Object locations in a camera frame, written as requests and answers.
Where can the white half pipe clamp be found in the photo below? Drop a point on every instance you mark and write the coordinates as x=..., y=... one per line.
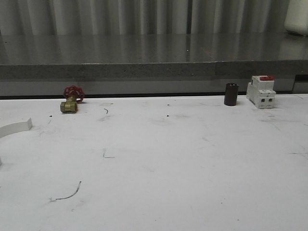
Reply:
x=15, y=127

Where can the brass valve red handwheel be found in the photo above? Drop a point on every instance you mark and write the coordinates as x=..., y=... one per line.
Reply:
x=73, y=96

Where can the dark brown cylindrical coupling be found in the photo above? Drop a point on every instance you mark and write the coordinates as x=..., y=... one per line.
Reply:
x=231, y=93

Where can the white circuit breaker red switch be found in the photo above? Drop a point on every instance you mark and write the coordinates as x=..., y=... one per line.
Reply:
x=260, y=92

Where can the grey stone counter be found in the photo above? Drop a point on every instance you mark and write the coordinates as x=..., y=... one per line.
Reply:
x=196, y=64

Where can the white container on counter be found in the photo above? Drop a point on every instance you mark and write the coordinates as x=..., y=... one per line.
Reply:
x=296, y=20

